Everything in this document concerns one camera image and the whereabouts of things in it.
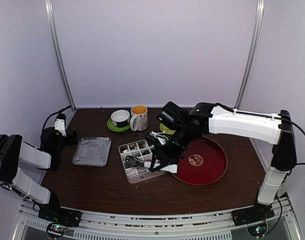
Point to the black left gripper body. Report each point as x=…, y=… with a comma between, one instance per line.
x=70, y=141

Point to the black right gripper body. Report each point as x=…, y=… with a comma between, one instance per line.
x=174, y=151

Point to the silver divided tin box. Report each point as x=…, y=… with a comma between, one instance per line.
x=137, y=174

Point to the white metal tongs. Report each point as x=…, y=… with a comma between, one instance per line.
x=155, y=140

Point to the bunny print tin lid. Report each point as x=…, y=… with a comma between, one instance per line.
x=92, y=151

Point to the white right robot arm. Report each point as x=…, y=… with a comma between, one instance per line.
x=216, y=118

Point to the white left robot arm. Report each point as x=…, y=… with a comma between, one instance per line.
x=14, y=151

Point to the lime green bowl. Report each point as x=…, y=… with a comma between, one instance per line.
x=166, y=130

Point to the red round tray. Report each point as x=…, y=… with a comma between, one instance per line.
x=204, y=162

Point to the white patterned mug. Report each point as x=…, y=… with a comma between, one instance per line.
x=139, y=118

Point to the green saucer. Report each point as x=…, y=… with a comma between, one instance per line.
x=118, y=126

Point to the dark white-lined cup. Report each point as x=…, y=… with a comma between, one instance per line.
x=120, y=115

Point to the aluminium front rail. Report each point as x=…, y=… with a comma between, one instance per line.
x=216, y=225

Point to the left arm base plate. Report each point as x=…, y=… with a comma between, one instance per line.
x=65, y=217

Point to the left aluminium frame post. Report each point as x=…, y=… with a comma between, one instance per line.
x=57, y=51

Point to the aluminium frame post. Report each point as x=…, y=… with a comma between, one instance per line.
x=57, y=51
x=256, y=33

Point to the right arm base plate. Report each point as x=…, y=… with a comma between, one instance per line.
x=251, y=215

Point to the right aluminium frame post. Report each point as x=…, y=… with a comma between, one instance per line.
x=256, y=33

